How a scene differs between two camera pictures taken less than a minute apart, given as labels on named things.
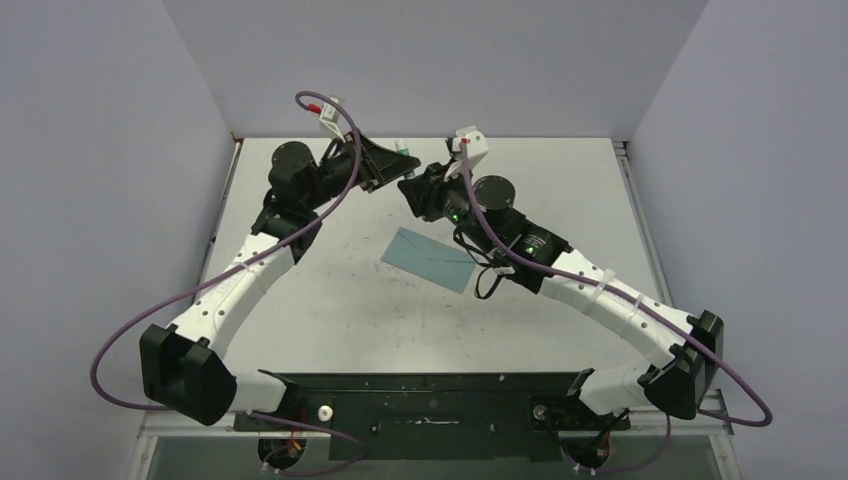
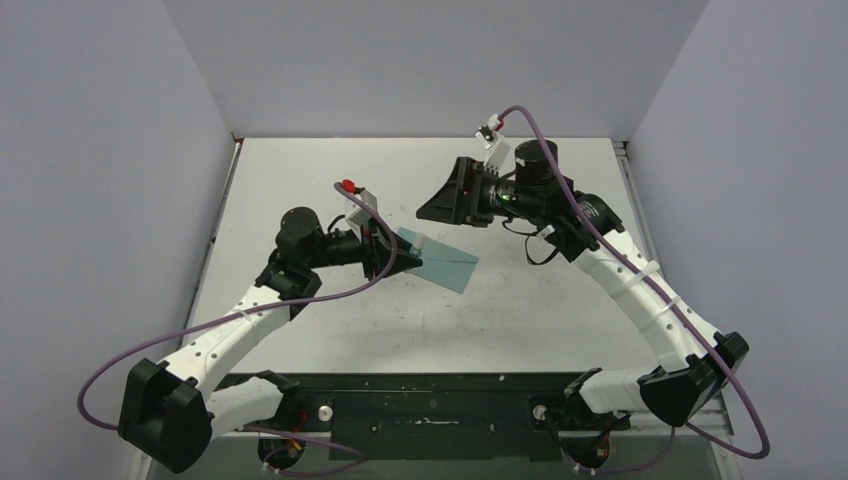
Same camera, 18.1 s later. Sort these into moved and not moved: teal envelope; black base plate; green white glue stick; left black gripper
Moved: green white glue stick; left black gripper
Not moved: teal envelope; black base plate
